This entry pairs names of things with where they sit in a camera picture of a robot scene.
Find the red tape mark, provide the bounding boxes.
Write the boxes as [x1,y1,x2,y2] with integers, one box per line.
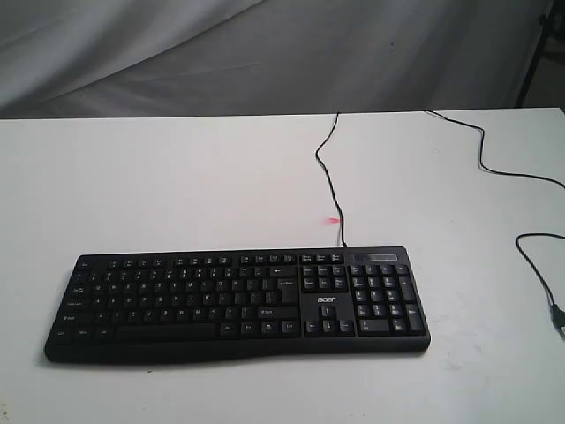
[324,217,341,225]

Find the black acer keyboard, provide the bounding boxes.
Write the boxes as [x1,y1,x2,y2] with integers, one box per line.
[44,246,431,365]

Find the black keyboard cable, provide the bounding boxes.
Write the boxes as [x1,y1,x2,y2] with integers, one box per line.
[314,111,349,248]

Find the black usb cable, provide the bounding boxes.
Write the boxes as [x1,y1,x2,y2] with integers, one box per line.
[423,109,565,340]

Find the grey backdrop cloth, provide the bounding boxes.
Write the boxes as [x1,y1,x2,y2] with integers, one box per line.
[1,1,552,118]

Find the black tripod stand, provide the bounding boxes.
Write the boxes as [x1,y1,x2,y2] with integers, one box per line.
[515,1,564,110]

